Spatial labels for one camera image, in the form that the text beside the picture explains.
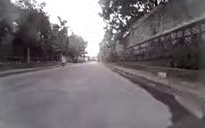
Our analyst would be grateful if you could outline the grey asphalt road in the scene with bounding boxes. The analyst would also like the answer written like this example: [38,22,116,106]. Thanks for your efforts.
[0,61,173,128]

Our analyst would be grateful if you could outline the row of dark trees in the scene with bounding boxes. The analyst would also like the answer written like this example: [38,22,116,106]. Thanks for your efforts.
[9,0,90,64]

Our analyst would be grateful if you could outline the concrete pavement with dark gutter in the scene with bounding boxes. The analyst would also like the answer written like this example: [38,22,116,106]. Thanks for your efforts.
[104,62,205,128]

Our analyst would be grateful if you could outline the grey raised pavement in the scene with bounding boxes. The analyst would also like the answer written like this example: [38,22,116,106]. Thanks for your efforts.
[0,62,75,80]

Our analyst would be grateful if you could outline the dark building behind fence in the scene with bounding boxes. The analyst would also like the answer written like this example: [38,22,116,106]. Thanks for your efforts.
[0,0,28,65]

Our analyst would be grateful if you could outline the trees over lattice wall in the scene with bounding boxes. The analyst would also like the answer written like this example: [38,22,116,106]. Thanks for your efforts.
[97,0,169,63]

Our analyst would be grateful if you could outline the grey wall with lattice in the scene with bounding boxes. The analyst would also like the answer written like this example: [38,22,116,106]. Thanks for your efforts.
[114,0,205,71]

